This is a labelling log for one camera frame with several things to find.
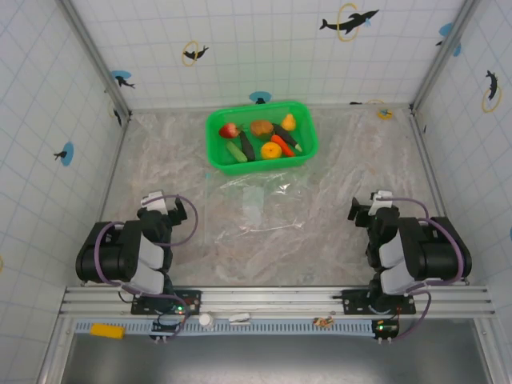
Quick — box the slotted grey cable duct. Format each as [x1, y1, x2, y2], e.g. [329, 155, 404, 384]
[74, 319, 401, 336]

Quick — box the blue patches wall sticker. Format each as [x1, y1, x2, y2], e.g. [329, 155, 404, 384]
[434, 22, 463, 58]

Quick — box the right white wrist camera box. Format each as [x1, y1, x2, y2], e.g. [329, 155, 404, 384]
[368, 190, 395, 215]

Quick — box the right aluminium side rail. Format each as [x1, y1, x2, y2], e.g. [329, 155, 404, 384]
[408, 106, 470, 286]

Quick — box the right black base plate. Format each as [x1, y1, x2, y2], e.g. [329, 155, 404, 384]
[341, 288, 417, 316]

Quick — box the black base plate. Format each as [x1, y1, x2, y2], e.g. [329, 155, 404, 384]
[130, 290, 202, 316]
[341, 288, 417, 316]

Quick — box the upright dolphin ring sticker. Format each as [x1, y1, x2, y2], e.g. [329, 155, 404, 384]
[481, 70, 503, 114]

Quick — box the green toy cucumber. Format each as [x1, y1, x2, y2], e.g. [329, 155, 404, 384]
[226, 142, 248, 163]

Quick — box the large dolphins ring sticker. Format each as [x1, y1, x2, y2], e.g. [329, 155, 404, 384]
[318, 2, 380, 43]

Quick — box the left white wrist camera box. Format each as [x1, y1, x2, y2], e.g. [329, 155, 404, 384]
[140, 190, 170, 215]

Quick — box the aluminium mounting rail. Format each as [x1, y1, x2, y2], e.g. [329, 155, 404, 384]
[59, 284, 495, 319]

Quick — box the yellow rectangular block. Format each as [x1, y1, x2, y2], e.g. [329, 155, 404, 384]
[90, 322, 126, 341]

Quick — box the blue disc diver sticker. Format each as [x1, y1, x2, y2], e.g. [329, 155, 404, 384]
[53, 142, 75, 167]

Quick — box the left aluminium side rail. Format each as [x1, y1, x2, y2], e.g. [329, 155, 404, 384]
[83, 115, 132, 287]

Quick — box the marbled plastic table cover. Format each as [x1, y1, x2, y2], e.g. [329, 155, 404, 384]
[98, 106, 467, 287]

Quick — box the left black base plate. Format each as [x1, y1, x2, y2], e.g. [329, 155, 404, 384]
[130, 290, 202, 316]

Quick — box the left aluminium frame post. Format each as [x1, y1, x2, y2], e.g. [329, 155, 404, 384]
[55, 0, 132, 121]

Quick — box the small dolphin ring sticker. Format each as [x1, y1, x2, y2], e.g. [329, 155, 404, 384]
[182, 39, 210, 67]

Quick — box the corner dolphin ring sticker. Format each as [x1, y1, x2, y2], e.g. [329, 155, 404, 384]
[107, 99, 123, 127]

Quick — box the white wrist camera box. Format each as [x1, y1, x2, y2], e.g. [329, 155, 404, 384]
[368, 190, 395, 215]
[140, 190, 170, 215]

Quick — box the green plastic basket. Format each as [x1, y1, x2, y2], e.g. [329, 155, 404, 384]
[205, 101, 320, 176]

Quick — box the red toy strawberry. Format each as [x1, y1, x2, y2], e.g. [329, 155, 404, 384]
[218, 122, 243, 140]

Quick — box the clear zip-top bag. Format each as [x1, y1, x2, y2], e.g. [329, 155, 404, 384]
[202, 170, 311, 246]

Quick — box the toy orange fruit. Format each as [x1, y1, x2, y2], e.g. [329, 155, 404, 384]
[260, 142, 282, 161]

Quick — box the orange toy carrot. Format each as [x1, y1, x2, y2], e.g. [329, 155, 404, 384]
[270, 134, 296, 158]

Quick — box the brown toy potato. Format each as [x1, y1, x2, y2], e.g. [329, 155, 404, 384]
[250, 119, 275, 142]

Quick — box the blue disc dolphin sticker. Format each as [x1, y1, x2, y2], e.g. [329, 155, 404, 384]
[110, 70, 136, 90]

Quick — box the small circuit board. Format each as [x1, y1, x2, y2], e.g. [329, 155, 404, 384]
[150, 315, 189, 342]
[371, 318, 400, 340]

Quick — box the right small circuit board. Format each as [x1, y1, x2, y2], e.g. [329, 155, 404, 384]
[371, 318, 400, 340]

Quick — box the aluminium frame post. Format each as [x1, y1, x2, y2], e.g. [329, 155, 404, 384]
[410, 0, 482, 111]
[55, 0, 132, 121]

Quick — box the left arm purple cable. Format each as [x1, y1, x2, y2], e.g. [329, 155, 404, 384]
[92, 194, 199, 341]

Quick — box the aluminium side rail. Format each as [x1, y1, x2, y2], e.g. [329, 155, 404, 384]
[83, 115, 132, 287]
[408, 106, 470, 286]

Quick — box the blue disc seal sticker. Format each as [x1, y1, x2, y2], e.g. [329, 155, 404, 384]
[248, 90, 273, 106]

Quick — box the left small circuit board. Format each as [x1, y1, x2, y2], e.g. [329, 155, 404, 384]
[150, 315, 189, 342]

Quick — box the right aluminium frame post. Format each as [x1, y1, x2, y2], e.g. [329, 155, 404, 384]
[410, 0, 482, 111]

